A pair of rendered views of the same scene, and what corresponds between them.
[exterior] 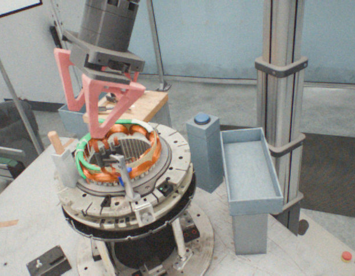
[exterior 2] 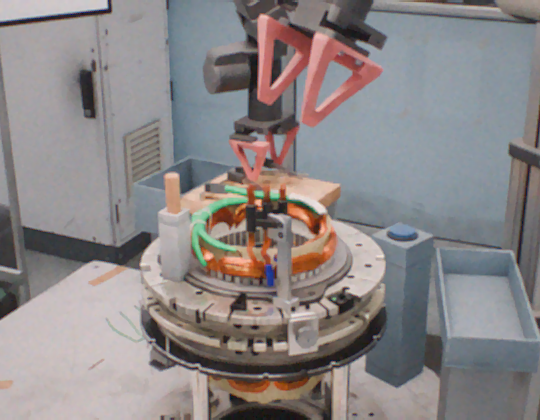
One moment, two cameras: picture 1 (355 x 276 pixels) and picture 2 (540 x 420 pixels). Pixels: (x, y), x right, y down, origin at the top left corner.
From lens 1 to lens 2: 0.41 m
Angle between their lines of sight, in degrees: 13
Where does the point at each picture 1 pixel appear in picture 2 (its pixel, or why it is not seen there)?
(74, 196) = (181, 292)
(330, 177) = not seen: outside the picture
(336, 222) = not seen: outside the picture
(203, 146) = (399, 284)
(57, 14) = (103, 48)
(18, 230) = (11, 397)
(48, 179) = (71, 325)
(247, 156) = (482, 294)
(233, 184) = (455, 327)
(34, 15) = (55, 44)
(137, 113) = not seen: hidden behind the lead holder
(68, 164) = (182, 236)
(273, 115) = (532, 244)
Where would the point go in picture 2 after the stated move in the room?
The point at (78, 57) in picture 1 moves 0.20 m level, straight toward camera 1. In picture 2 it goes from (309, 16) to (396, 69)
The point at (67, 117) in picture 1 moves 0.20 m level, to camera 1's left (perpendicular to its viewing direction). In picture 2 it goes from (146, 200) to (29, 201)
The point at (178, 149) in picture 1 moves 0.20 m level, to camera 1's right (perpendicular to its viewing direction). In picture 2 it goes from (364, 255) to (514, 253)
